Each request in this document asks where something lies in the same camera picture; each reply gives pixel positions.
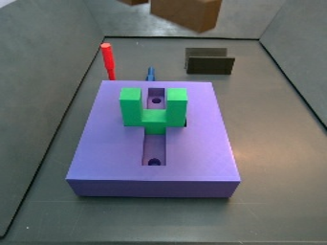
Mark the brown T-shaped block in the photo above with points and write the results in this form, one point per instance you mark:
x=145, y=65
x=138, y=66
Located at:
x=194, y=14

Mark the purple base board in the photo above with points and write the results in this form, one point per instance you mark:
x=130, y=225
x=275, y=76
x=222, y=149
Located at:
x=186, y=163

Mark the green U-shaped block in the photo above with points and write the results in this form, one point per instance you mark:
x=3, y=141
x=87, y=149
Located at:
x=167, y=114

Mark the blue peg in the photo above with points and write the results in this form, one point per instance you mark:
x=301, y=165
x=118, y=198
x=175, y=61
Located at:
x=151, y=74

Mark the red hexagonal peg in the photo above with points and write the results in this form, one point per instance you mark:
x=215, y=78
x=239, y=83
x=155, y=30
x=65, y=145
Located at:
x=109, y=60

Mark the black angle bracket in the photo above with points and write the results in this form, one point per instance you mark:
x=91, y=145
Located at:
x=209, y=61

